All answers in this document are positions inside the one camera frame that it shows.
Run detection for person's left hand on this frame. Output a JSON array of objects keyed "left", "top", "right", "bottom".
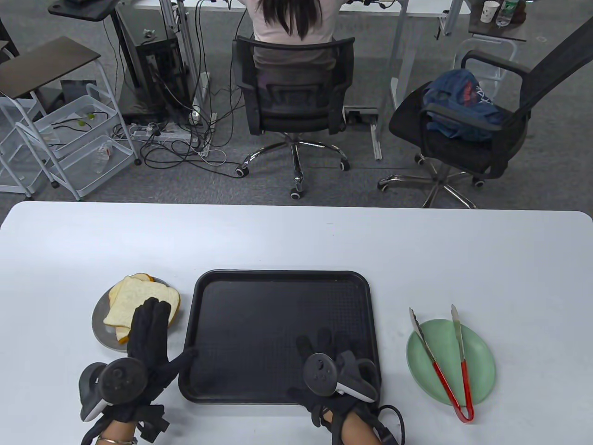
[{"left": 95, "top": 298, "right": 200, "bottom": 425}]

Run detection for white metal stool frame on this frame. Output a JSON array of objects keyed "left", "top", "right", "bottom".
[{"left": 453, "top": 38, "right": 517, "bottom": 100}]

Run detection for blue clothing bundle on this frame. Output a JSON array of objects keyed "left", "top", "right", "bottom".
[{"left": 423, "top": 70, "right": 508, "bottom": 142}]

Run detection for person's left forearm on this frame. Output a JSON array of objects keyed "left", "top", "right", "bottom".
[{"left": 95, "top": 420, "right": 138, "bottom": 445}]

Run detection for clear plastic water bottle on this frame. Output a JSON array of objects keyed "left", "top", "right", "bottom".
[{"left": 496, "top": 0, "right": 517, "bottom": 27}]

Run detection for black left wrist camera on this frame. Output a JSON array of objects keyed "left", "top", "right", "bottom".
[{"left": 137, "top": 405, "right": 170, "bottom": 441}]

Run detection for green plate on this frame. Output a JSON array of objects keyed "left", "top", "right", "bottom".
[{"left": 406, "top": 318, "right": 496, "bottom": 407}]

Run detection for pale toast slice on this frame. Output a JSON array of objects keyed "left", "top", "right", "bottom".
[{"left": 103, "top": 280, "right": 181, "bottom": 341}]

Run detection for grey metal plate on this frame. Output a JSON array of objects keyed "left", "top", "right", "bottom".
[{"left": 92, "top": 277, "right": 174, "bottom": 352}]

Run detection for toast slice with orange crust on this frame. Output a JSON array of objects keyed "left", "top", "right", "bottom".
[{"left": 109, "top": 273, "right": 155, "bottom": 344}]

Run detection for black computer tower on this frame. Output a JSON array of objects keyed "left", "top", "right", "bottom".
[{"left": 133, "top": 37, "right": 195, "bottom": 123}]

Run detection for black food tray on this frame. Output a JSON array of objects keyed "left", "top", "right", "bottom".
[{"left": 178, "top": 270, "right": 382, "bottom": 405}]

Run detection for white wire rolling cart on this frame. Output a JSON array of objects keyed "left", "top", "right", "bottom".
[{"left": 16, "top": 95, "right": 138, "bottom": 201}]

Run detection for dark-top small table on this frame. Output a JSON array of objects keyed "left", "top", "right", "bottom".
[{"left": 468, "top": 0, "right": 529, "bottom": 42}]

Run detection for white power strip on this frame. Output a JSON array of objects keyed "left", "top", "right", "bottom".
[{"left": 130, "top": 127, "right": 193, "bottom": 142}]

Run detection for aluminium frame post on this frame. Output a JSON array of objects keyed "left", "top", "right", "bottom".
[{"left": 159, "top": 0, "right": 209, "bottom": 114}]

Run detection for black-top rolling stand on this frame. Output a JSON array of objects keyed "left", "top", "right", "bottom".
[{"left": 48, "top": 0, "right": 144, "bottom": 116}]

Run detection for black right glove cable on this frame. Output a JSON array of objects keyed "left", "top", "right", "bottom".
[{"left": 378, "top": 405, "right": 406, "bottom": 445}]

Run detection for tangle of black cables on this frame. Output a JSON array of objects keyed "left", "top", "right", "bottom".
[{"left": 104, "top": 0, "right": 246, "bottom": 179}]

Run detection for person's right forearm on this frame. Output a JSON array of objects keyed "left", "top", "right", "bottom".
[{"left": 341, "top": 410, "right": 381, "bottom": 445}]

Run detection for white wire trolley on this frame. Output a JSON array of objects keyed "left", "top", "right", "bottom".
[{"left": 0, "top": 36, "right": 142, "bottom": 197}]

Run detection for white background desk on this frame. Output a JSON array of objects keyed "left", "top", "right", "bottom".
[{"left": 118, "top": 0, "right": 468, "bottom": 160}]

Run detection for empty plastic bottle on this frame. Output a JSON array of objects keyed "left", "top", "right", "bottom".
[{"left": 95, "top": 141, "right": 114, "bottom": 174}]

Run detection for black mesh office chair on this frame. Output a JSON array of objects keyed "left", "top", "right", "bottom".
[{"left": 232, "top": 36, "right": 357, "bottom": 200}]

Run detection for red-handled kitchen tongs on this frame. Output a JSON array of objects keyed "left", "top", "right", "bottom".
[{"left": 409, "top": 305, "right": 474, "bottom": 423}]

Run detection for black office chair with armrests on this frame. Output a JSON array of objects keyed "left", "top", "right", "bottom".
[{"left": 378, "top": 16, "right": 593, "bottom": 209}]

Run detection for grey hand controller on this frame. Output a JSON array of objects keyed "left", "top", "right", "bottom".
[
  {"left": 303, "top": 353, "right": 377, "bottom": 403},
  {"left": 79, "top": 358, "right": 149, "bottom": 422}
]

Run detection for person's right hand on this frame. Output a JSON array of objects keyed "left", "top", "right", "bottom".
[{"left": 288, "top": 328, "right": 383, "bottom": 432}]

